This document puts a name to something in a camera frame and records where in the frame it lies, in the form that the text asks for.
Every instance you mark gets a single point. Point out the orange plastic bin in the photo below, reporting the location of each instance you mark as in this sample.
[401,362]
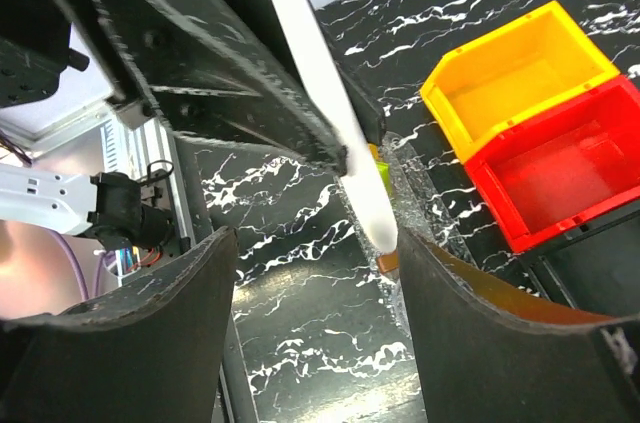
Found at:
[511,74]

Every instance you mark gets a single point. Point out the green toothpaste tube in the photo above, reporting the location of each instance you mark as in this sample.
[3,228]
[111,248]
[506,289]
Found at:
[384,173]

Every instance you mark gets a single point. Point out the black plastic bin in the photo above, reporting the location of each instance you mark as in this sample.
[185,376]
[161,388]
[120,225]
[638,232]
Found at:
[593,267]

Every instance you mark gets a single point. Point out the red plastic bin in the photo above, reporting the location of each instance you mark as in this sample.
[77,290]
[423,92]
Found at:
[563,167]

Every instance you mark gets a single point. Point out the aluminium frame rail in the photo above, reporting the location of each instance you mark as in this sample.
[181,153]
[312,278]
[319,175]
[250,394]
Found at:
[135,207]

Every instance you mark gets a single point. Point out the clear acrylic oval tray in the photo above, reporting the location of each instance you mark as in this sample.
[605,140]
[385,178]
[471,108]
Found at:
[417,206]

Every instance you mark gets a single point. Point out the yellow toothpaste tube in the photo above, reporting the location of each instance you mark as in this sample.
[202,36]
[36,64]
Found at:
[374,151]

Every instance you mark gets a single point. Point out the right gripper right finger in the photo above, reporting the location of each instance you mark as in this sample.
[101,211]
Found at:
[489,352]

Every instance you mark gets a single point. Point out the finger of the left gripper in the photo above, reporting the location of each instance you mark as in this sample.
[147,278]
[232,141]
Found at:
[261,17]
[196,67]

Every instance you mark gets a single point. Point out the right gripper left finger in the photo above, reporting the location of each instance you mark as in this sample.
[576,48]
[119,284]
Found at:
[149,351]

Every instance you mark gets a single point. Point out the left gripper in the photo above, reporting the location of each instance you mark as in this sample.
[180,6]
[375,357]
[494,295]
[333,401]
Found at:
[35,51]

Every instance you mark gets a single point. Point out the white toothbrush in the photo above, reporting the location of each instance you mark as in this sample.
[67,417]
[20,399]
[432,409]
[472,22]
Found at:
[320,78]

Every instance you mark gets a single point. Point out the clear acrylic toothbrush holder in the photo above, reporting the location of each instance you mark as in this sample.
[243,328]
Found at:
[387,263]

